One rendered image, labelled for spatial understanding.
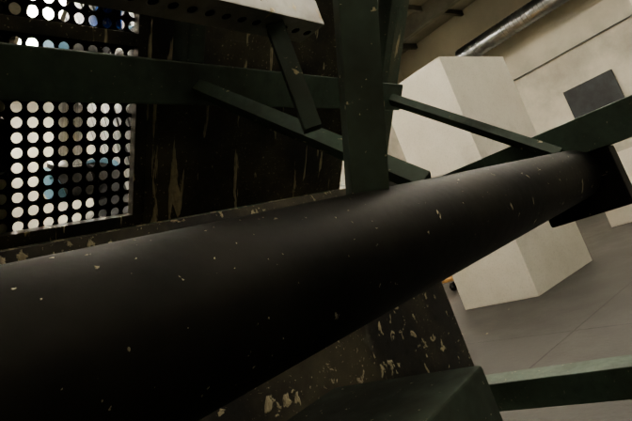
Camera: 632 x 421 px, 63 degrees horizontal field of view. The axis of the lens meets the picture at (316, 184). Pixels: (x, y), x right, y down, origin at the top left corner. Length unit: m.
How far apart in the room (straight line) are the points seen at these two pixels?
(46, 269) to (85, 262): 0.02
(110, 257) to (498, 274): 3.56
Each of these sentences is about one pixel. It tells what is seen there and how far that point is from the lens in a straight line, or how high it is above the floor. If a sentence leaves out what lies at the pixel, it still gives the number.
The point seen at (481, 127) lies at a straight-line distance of 1.46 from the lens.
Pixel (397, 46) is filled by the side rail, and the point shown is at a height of 1.23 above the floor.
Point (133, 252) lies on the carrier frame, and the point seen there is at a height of 0.71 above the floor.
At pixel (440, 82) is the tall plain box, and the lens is 3.79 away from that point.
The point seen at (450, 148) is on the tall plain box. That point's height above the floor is 1.13.
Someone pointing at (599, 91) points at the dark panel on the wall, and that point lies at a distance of 9.52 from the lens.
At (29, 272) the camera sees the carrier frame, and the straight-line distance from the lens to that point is 0.31.
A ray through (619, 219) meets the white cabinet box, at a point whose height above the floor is 0.06.
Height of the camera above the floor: 0.66
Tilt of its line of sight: 9 degrees up
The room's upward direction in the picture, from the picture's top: 20 degrees counter-clockwise
